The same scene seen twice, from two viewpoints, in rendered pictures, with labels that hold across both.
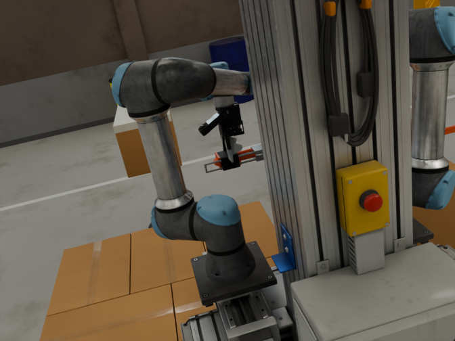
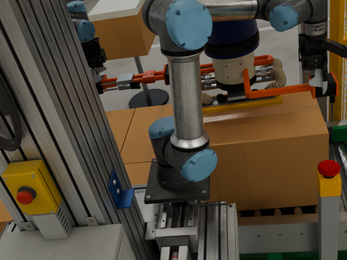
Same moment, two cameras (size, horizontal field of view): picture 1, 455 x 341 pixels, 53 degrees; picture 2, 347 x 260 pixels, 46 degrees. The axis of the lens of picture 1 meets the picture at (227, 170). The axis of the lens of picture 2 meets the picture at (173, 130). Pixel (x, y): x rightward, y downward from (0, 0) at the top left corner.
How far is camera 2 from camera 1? 0.90 m
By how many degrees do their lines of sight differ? 22
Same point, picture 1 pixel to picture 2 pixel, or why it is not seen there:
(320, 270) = (26, 227)
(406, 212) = (89, 199)
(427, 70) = (170, 60)
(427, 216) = (272, 161)
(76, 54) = not seen: outside the picture
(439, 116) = (186, 103)
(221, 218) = not seen: hidden behind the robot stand
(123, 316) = not seen: hidden behind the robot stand
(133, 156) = (105, 43)
